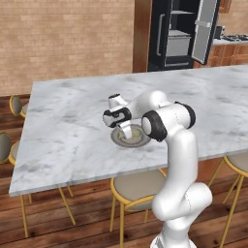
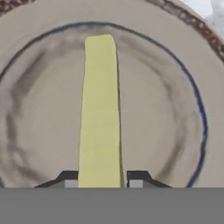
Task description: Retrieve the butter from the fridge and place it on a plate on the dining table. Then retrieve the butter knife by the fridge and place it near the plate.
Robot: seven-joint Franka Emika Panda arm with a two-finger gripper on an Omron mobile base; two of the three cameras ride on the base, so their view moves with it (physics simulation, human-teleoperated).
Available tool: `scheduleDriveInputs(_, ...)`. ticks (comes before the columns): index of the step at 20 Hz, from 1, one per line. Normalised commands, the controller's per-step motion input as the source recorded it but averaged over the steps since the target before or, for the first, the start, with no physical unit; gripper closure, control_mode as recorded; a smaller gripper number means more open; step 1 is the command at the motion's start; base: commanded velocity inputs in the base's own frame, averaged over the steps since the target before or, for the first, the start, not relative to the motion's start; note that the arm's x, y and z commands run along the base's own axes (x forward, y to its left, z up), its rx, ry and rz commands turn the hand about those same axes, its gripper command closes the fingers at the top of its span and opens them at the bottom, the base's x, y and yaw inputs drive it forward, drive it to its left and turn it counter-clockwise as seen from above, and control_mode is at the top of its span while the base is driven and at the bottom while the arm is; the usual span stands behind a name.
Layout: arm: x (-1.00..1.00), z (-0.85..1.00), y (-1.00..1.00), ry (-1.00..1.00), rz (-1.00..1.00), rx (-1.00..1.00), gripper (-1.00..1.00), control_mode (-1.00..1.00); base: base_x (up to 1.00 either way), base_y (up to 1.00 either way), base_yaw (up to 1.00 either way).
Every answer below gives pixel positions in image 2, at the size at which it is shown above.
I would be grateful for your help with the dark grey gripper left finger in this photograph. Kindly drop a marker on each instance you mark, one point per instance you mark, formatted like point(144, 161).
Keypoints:
point(68, 176)

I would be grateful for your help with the yellow butter stick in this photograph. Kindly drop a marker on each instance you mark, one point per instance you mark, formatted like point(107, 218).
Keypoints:
point(100, 116)

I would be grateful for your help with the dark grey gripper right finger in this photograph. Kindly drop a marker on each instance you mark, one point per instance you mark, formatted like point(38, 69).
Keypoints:
point(138, 176)

